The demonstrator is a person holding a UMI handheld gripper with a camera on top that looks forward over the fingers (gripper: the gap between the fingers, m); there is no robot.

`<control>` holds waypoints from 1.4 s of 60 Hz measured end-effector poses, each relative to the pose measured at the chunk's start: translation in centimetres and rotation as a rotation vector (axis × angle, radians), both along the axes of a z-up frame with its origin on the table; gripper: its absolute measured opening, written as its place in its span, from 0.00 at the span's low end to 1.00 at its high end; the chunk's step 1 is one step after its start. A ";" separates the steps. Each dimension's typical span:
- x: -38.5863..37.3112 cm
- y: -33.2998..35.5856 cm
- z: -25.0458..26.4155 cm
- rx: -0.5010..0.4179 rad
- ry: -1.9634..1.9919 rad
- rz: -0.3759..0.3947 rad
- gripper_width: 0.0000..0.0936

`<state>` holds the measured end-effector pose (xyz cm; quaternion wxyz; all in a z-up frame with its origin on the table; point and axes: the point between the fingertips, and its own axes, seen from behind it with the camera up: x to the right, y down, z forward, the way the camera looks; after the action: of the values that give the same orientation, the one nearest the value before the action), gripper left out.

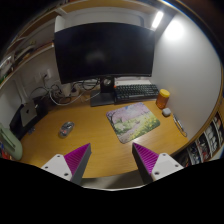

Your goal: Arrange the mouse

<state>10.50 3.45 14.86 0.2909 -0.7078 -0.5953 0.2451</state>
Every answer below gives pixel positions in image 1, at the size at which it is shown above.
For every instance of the grey computer mouse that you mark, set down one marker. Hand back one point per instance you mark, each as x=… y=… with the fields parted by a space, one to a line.
x=65 y=129

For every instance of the black mechanical keyboard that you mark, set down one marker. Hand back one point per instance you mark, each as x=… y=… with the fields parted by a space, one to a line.
x=135 y=92

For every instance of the silver mini desktop computer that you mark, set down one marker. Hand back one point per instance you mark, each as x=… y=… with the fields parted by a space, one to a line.
x=28 y=113

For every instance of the small grey earbud case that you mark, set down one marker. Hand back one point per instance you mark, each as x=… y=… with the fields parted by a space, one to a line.
x=166 y=112

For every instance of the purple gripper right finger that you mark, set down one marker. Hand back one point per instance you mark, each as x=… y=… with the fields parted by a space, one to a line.
x=153 y=166

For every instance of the wooden wall shelf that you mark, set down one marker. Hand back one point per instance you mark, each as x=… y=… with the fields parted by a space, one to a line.
x=16 y=55

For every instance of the orange pill bottle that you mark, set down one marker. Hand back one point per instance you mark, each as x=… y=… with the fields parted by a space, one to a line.
x=162 y=98

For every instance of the ceiling strip light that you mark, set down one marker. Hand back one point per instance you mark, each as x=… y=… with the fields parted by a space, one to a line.
x=157 y=19

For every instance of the floral landscape mouse pad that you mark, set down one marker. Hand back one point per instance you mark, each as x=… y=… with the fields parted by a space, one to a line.
x=132 y=121

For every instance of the shelf with small boxes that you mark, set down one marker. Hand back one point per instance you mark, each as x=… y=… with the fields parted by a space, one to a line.
x=207 y=147

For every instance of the black computer monitor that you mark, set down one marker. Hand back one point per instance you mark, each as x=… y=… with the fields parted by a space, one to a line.
x=95 y=50

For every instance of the black monitor stand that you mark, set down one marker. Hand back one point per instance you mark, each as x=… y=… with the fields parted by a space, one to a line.
x=105 y=95

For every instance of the green chair backrest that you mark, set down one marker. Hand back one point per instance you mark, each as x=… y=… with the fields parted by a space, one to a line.
x=11 y=144

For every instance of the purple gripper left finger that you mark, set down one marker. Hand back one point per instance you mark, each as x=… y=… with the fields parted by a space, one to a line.
x=71 y=166

